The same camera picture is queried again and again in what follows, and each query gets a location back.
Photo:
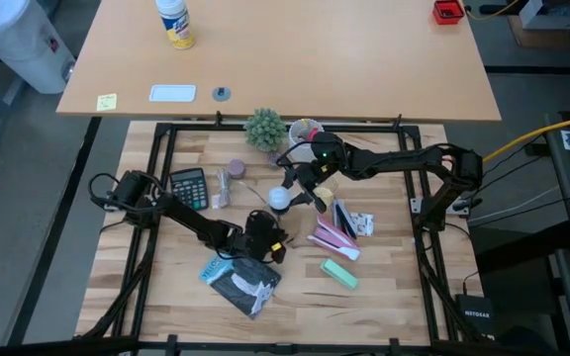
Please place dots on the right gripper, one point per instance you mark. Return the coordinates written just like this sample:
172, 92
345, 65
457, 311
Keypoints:
322, 195

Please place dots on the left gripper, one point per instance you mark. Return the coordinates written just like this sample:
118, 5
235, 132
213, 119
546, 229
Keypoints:
260, 242

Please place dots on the white light bulb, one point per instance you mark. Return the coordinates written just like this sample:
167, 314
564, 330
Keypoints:
279, 198

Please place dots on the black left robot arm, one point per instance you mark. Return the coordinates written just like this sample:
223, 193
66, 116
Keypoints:
191, 220

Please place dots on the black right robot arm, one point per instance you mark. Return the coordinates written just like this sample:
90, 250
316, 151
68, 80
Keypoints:
404, 158

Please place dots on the small purple round tin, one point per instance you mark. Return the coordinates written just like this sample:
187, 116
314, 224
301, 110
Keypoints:
237, 168
272, 159

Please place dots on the white textured cup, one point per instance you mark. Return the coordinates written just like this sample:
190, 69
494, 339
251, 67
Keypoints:
296, 143

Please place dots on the pink stapler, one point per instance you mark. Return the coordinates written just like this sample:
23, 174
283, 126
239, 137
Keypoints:
334, 240

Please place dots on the black marker pen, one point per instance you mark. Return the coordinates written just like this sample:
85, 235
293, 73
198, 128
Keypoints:
347, 222

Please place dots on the green succulent in pot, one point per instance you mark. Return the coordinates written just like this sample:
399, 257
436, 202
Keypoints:
265, 129

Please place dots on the mint green stapler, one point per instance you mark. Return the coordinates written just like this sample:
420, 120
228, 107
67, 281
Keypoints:
339, 274

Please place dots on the dark wolf cover book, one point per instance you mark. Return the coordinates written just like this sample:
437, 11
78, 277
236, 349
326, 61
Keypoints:
240, 287

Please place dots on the white printed staple box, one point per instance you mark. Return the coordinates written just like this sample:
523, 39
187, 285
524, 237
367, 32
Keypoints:
362, 224

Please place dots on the black desktop calculator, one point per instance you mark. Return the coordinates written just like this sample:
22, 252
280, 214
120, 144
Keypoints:
189, 189

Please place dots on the grey desk grommet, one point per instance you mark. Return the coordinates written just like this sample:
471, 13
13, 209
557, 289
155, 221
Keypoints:
221, 94

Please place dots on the beige wooden desk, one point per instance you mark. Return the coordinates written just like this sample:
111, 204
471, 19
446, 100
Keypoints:
290, 59

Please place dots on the white rectangular plate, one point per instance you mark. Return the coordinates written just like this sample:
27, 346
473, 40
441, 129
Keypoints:
172, 93

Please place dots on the disinfectant wipes can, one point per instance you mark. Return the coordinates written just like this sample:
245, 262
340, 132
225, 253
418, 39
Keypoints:
176, 25

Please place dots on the yellow sticky note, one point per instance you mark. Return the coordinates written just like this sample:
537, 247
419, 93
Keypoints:
106, 102

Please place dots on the red plastic box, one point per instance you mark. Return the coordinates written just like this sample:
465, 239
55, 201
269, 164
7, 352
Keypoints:
447, 11

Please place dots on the white printed card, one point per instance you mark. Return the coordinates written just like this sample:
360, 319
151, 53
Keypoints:
568, 140

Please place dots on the brown cardboard sheet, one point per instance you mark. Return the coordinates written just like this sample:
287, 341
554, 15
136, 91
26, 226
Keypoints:
527, 37

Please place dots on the grey box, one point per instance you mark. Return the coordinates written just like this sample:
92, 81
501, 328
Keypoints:
547, 15

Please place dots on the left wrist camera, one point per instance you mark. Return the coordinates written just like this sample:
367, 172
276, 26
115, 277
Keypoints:
260, 230

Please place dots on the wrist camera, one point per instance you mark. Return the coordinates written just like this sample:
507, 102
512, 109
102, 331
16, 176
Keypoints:
314, 175
260, 230

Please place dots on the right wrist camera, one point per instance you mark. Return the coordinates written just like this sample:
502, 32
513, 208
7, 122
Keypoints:
314, 175

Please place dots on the black Netgear network switch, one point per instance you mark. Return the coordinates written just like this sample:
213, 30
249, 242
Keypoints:
475, 314

